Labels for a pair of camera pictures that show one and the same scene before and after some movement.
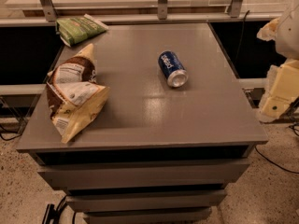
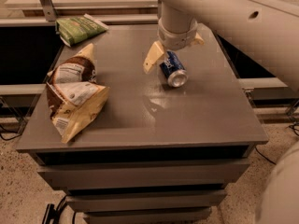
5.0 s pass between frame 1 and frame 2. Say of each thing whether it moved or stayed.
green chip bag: stayed
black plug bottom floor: stayed
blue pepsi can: stayed
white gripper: moved
